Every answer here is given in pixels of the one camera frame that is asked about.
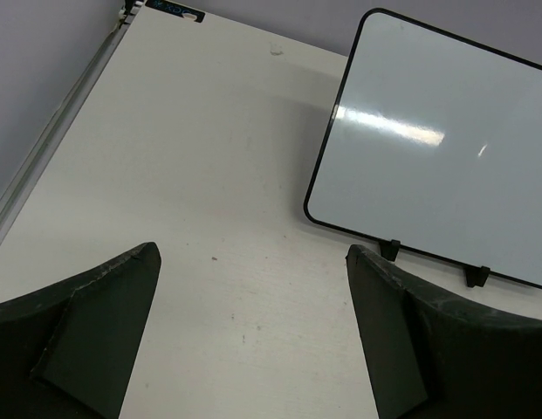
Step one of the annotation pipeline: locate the white whiteboard black frame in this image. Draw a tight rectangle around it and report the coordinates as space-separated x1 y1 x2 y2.
303 8 542 289

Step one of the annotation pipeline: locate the metal whiteboard stand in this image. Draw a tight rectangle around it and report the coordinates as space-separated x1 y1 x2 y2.
378 238 491 288

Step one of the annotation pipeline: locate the blue label left corner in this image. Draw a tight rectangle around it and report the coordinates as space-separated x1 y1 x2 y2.
145 0 205 23

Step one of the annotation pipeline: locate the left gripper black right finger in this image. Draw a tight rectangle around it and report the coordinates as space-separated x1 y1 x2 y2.
346 245 542 418

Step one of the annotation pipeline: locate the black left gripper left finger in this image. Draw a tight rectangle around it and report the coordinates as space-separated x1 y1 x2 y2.
0 242 161 418

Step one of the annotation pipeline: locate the aluminium table frame rail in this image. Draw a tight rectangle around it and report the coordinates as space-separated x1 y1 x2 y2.
0 1 143 245

